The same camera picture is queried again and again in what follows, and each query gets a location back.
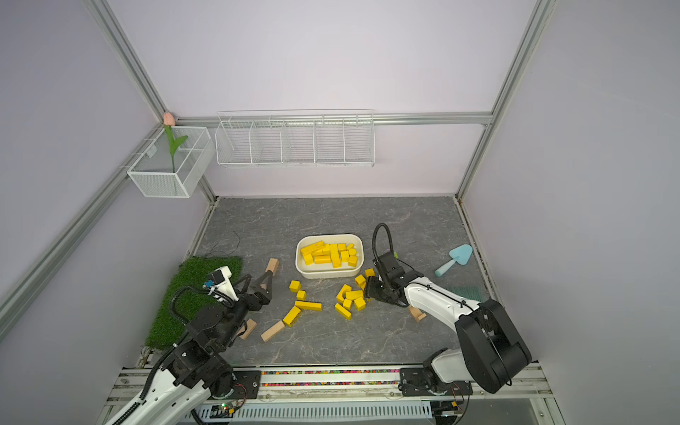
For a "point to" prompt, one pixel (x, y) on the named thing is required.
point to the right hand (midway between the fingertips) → (370, 289)
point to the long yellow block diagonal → (309, 249)
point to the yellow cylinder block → (322, 258)
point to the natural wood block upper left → (273, 266)
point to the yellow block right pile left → (343, 312)
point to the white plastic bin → (328, 270)
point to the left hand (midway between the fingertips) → (263, 276)
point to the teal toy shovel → (460, 254)
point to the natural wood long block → (273, 331)
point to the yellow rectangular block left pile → (291, 315)
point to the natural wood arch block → (416, 313)
